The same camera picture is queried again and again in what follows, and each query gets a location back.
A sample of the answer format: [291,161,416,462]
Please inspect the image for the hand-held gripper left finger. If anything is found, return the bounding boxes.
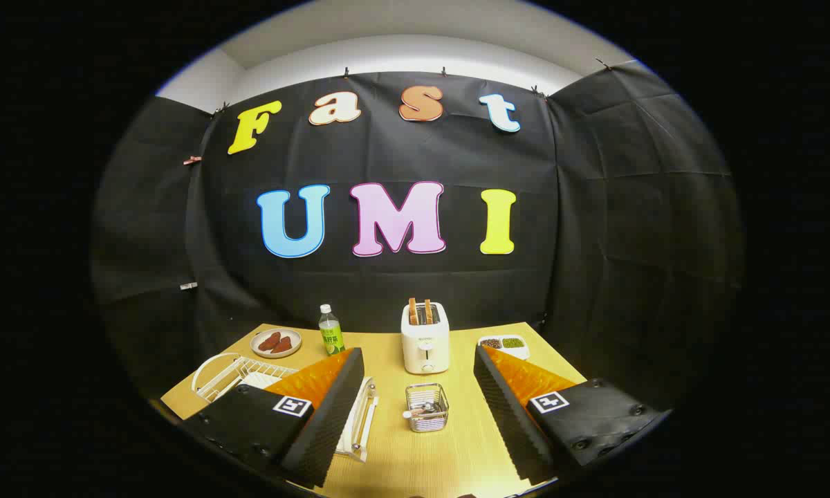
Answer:
[178,347,366,489]

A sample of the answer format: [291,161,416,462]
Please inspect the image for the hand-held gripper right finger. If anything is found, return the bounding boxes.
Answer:
[473,344,672,485]

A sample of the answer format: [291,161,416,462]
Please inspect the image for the wire basket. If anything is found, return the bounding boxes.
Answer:
[405,383,450,434]

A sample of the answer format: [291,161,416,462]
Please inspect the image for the white wire dish rack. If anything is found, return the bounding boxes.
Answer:
[192,352,379,463]

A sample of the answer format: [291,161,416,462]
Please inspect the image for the white divided bean dish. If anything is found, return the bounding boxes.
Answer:
[477,335,531,361]

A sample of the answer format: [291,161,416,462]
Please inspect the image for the small beige sausage plate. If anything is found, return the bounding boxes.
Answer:
[250,328,302,358]

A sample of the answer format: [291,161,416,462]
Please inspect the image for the green tea bottle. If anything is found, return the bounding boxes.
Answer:
[318,304,346,356]

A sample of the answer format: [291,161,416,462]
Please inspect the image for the white toaster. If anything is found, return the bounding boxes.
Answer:
[400,302,450,375]

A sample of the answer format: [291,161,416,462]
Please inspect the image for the black backdrop cloth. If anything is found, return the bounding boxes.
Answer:
[90,61,744,416]

